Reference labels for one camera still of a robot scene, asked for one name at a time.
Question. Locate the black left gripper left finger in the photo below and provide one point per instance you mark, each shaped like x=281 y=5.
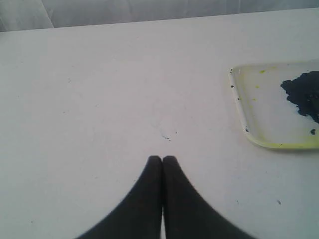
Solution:
x=138 y=216

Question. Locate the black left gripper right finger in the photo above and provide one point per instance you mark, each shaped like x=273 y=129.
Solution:
x=186 y=214

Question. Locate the clear plastic tray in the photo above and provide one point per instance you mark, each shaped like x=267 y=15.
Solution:
x=268 y=118

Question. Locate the dark blue putty pile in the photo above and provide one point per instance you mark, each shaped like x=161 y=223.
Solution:
x=304 y=93

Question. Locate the white backdrop curtain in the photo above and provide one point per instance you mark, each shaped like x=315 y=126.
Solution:
x=38 y=14

